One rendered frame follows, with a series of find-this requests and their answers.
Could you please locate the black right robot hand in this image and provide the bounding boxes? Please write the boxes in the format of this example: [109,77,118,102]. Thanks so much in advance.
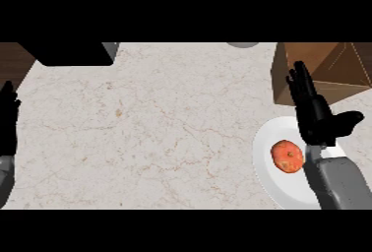
[285,60,366,148]

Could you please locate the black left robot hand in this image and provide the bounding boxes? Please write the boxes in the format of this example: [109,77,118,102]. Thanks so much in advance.
[0,80,24,158]

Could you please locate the orange squash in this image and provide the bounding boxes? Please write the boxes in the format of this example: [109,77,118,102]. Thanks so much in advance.
[269,139,305,174]

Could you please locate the brown cardboard box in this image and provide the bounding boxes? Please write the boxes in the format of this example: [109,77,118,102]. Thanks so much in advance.
[270,42,372,107]

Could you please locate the white plate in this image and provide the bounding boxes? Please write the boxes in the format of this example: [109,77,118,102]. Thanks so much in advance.
[251,115,348,210]

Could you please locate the dark wooden panel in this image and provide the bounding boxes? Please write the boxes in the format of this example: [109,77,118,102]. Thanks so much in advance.
[0,42,38,91]

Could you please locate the black appliance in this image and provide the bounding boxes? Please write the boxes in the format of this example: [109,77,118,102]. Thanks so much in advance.
[18,42,121,68]

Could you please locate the grey round object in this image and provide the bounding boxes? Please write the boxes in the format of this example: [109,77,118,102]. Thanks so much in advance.
[226,42,260,49]

